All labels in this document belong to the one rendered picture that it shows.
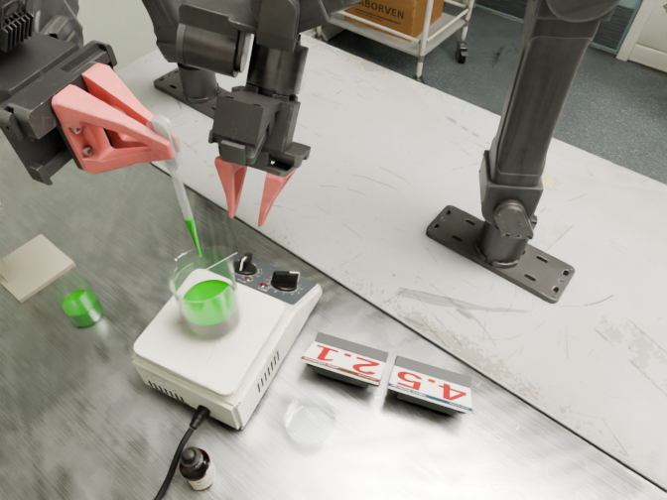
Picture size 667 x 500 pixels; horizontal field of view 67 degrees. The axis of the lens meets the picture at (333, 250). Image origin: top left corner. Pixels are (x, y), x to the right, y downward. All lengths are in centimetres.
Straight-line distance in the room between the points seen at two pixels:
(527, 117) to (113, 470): 56
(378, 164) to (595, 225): 34
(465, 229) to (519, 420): 28
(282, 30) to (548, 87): 26
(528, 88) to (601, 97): 243
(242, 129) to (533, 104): 29
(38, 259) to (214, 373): 36
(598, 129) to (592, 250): 195
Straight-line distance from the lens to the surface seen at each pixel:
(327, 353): 60
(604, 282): 78
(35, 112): 39
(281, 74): 54
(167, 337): 56
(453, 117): 97
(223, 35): 55
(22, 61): 44
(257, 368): 55
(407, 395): 59
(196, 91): 97
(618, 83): 313
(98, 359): 67
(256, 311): 55
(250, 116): 47
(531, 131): 58
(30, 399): 68
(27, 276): 78
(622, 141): 272
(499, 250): 70
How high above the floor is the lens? 145
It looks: 50 degrees down
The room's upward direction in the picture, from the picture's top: 2 degrees clockwise
